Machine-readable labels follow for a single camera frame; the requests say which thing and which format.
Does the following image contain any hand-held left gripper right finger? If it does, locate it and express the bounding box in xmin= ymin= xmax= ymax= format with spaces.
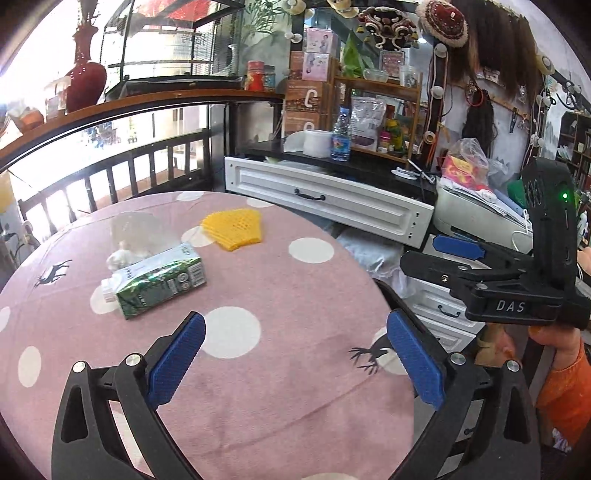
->
xmin=385 ymin=309 xmax=542 ymax=480

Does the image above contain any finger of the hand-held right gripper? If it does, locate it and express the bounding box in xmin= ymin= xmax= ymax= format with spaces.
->
xmin=433 ymin=234 xmax=533 ymax=269
xmin=399 ymin=250 xmax=533 ymax=300

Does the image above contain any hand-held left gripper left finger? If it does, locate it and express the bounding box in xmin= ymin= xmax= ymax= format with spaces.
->
xmin=51 ymin=311 xmax=207 ymax=480

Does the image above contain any green milk carton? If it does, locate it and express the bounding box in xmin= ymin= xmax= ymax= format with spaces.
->
xmin=100 ymin=243 xmax=207 ymax=320

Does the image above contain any person's right forearm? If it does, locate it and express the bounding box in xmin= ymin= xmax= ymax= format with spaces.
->
xmin=529 ymin=325 xmax=591 ymax=437

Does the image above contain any white printer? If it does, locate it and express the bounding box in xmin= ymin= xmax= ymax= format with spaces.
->
xmin=434 ymin=178 xmax=536 ymax=245

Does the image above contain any white cabinet drawer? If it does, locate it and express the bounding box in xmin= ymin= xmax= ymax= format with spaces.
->
xmin=410 ymin=286 xmax=485 ymax=330
xmin=429 ymin=322 xmax=483 ymax=354

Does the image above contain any green fabric bag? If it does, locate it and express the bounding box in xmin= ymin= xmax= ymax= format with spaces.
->
xmin=505 ymin=178 xmax=532 ymax=208

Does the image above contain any tan plush toy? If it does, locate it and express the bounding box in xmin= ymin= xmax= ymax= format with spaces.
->
xmin=475 ymin=323 xmax=515 ymax=367

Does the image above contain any clear plastic bag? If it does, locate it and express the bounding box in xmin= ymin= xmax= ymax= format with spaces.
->
xmin=441 ymin=137 xmax=491 ymax=191

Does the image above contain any white small tool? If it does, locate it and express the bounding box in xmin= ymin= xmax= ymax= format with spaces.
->
xmin=392 ymin=168 xmax=435 ymax=182

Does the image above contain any white lace cloth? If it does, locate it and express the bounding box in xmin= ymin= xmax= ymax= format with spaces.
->
xmin=335 ymin=226 xmax=407 ymax=296

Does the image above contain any pink polka dot blanket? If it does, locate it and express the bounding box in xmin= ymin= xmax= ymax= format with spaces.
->
xmin=0 ymin=190 xmax=416 ymax=480

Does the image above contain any wooden bookshelf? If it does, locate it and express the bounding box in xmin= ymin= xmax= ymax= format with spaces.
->
xmin=558 ymin=111 xmax=591 ymax=176

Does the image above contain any white crumpled tissue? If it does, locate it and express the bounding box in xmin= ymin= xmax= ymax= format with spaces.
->
xmin=106 ymin=248 xmax=140 ymax=272

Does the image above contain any wide white drawer front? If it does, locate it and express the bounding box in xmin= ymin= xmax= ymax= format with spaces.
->
xmin=224 ymin=156 xmax=435 ymax=250

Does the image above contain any black hair wig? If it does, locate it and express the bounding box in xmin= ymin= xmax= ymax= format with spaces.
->
xmin=462 ymin=99 xmax=495 ymax=149

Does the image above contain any yellow green bottle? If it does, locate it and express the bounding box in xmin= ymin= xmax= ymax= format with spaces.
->
xmin=385 ymin=117 xmax=408 ymax=155

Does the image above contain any clear plastic wrapper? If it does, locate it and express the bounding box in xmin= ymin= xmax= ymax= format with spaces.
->
xmin=111 ymin=211 xmax=181 ymax=259

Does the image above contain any yellow foam fruit net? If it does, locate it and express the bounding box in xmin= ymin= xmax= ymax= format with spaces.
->
xmin=201 ymin=208 xmax=264 ymax=251

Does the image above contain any clear water bottle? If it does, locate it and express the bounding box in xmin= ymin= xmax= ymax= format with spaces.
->
xmin=331 ymin=107 xmax=352 ymax=162

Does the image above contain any white tissue roll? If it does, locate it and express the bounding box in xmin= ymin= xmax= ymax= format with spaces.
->
xmin=302 ymin=130 xmax=333 ymax=158

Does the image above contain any wooden shelf rack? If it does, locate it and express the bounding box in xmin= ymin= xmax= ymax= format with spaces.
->
xmin=333 ymin=76 xmax=423 ymax=164

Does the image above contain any dark balcony railing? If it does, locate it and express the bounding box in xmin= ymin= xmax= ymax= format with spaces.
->
xmin=18 ymin=129 xmax=213 ymax=232

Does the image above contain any long brown wig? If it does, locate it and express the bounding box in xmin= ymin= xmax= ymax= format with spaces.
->
xmin=445 ymin=9 xmax=543 ymax=100

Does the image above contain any brown cardboard box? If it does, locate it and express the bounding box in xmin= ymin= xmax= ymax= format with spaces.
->
xmin=281 ymin=112 xmax=332 ymax=139
xmin=285 ymin=82 xmax=334 ymax=114

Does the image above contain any green leafy plant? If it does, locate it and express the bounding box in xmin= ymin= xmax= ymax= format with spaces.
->
xmin=342 ymin=34 xmax=371 ymax=79

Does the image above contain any red round hat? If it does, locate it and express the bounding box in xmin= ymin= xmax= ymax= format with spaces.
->
xmin=416 ymin=0 xmax=469 ymax=49

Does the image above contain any ornate beaded hat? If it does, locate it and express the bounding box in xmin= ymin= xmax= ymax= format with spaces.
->
xmin=358 ymin=6 xmax=419 ymax=49

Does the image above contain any small pink box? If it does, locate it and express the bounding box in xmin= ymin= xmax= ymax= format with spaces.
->
xmin=307 ymin=28 xmax=336 ymax=54

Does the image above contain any brown wooden ledge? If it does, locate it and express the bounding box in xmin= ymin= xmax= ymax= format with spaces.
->
xmin=0 ymin=90 xmax=284 ymax=171

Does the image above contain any red tin can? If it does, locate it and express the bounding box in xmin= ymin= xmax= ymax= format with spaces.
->
xmin=246 ymin=60 xmax=265 ymax=92

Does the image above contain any red ceramic vase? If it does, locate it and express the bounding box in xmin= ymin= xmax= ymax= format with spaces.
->
xmin=65 ymin=0 xmax=108 ymax=114

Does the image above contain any glass display case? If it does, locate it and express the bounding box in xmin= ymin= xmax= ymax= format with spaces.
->
xmin=102 ymin=0 xmax=245 ymax=90

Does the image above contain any white cable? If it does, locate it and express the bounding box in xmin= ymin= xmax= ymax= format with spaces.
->
xmin=510 ymin=208 xmax=534 ymax=252

